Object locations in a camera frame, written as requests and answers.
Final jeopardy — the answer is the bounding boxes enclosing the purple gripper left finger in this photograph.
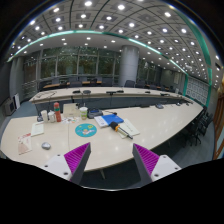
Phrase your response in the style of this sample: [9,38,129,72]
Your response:
[42,142,92,186]

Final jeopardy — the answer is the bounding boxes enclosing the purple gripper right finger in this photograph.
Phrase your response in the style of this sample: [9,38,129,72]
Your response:
[131,143,182,188]

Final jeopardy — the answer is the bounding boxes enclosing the round teal mouse pad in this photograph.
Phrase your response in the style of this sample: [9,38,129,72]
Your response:
[75,123,97,137]

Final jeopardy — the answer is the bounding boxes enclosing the white document stack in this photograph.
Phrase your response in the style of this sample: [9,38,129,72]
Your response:
[117,119,139,138]

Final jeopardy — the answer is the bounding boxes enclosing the white book under notebook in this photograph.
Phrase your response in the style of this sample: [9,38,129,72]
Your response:
[95,116,108,128]

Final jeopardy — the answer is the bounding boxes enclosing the orange black tool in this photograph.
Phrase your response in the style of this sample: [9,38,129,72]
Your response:
[110,122,132,139]

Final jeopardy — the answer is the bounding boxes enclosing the beige folder stand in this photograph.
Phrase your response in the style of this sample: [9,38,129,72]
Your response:
[63,103,80,117]

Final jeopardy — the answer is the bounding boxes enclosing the grey desk phone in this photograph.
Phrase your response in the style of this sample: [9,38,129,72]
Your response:
[87,109,103,119]

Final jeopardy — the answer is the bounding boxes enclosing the white paper sheet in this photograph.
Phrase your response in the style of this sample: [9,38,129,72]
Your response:
[31,122,44,136]

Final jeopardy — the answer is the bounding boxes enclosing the white green cup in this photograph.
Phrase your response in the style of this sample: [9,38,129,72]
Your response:
[79,107,88,120]

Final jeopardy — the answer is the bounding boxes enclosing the white plastic container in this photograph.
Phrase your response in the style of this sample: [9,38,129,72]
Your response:
[48,111,55,123]

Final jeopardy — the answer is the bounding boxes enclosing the blue notebook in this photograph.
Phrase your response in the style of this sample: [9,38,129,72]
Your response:
[102,114,123,125]

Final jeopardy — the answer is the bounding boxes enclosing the red green bottle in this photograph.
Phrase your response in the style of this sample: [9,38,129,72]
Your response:
[54,102,62,122]

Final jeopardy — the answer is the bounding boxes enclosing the red pamphlet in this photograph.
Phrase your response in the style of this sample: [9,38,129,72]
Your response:
[18,133,32,155]

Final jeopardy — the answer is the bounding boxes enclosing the white paper cup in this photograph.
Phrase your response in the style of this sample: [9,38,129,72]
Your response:
[41,110,48,122]

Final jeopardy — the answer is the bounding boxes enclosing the grey round pillar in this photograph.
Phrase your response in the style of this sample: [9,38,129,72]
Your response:
[118,45,139,86]

